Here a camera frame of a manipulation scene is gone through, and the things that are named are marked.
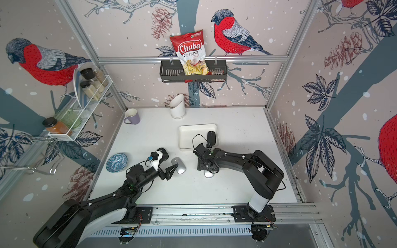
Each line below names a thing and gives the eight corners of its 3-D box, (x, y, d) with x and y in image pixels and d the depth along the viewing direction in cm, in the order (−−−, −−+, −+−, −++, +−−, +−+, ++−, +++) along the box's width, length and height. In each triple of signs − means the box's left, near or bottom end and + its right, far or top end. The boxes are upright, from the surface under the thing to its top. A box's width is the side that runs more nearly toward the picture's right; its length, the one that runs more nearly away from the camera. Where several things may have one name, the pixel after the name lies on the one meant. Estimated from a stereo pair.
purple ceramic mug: (127, 126, 112) (122, 118, 104) (131, 116, 118) (126, 108, 111) (138, 126, 112) (134, 118, 104) (142, 116, 118) (138, 108, 111)
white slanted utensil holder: (171, 119, 116) (168, 106, 105) (173, 107, 124) (170, 93, 114) (184, 119, 116) (182, 106, 105) (186, 107, 124) (184, 93, 114)
